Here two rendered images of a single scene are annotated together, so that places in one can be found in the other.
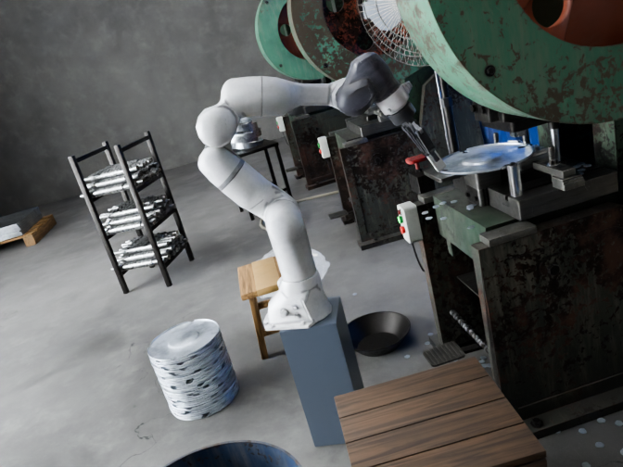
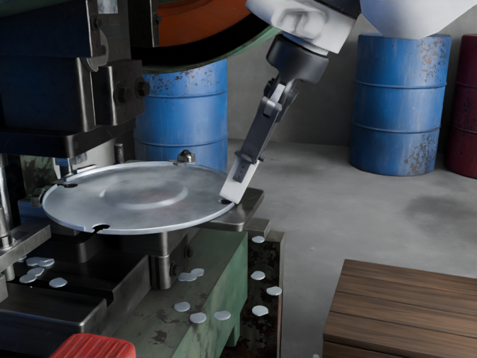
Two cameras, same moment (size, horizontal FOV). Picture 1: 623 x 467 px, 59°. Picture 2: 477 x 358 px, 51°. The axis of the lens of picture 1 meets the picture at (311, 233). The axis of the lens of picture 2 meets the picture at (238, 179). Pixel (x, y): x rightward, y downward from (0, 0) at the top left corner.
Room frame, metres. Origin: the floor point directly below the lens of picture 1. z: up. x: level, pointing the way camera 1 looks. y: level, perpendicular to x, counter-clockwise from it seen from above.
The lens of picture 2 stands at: (2.23, -0.19, 1.05)
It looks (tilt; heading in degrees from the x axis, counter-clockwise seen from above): 19 degrees down; 200
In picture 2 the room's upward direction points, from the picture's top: straight up
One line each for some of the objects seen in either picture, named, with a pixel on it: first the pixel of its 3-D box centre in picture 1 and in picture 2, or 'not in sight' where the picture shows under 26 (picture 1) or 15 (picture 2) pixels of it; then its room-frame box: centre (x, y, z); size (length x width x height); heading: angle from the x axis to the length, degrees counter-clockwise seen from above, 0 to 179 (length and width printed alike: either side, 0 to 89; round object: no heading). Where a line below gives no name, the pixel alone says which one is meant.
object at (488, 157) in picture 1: (483, 157); (144, 192); (1.62, -0.57, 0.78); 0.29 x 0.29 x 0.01
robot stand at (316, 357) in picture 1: (327, 372); not in sight; (1.57, 0.07, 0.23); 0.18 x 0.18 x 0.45; 78
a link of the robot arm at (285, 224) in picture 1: (289, 241); not in sight; (1.53, 0.07, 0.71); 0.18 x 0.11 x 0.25; 2
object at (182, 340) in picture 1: (183, 338); not in sight; (1.97, 0.60, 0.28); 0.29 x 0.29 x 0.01
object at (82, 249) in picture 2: (525, 165); (72, 221); (1.63, -0.70, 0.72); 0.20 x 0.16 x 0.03; 5
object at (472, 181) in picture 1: (472, 183); (175, 235); (1.61, -0.52, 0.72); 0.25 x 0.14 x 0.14; 95
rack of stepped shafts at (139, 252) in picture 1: (134, 212); not in sight; (3.58, 1.09, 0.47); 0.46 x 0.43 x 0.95; 75
